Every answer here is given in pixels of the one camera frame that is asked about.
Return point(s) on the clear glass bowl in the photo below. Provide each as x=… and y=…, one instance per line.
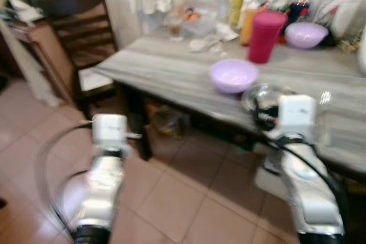
x=260, y=94

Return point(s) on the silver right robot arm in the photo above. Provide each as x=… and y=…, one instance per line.
x=306, y=190

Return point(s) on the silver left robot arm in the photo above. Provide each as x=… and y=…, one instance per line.
x=103, y=187

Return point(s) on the lavender plastic bowl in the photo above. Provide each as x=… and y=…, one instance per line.
x=234, y=76
x=306, y=34

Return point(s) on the clear plastic fork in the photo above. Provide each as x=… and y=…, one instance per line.
x=325, y=115

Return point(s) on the magenta plastic tumbler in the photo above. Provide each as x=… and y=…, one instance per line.
x=265, y=37

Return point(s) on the crumpled white tissue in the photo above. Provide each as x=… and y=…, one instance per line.
x=206, y=44

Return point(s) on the orange plastic bottle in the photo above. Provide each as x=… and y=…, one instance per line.
x=247, y=21

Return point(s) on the grey top dining table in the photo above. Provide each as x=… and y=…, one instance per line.
x=171, y=67

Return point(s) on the dark blue jar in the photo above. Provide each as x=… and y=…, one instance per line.
x=298, y=11

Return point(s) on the clear plastic food container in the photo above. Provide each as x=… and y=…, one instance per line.
x=200, y=26

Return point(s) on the small drinking glass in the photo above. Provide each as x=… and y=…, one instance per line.
x=174, y=27

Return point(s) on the white plastic bag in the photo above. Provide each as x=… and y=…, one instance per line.
x=350, y=10

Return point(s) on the dark wooden chair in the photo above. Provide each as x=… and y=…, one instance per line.
x=86, y=32

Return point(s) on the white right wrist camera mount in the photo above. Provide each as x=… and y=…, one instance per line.
x=297, y=114

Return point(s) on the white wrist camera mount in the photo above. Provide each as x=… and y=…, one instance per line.
x=110, y=128
x=297, y=114

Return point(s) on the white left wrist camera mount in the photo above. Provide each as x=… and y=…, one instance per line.
x=110, y=128

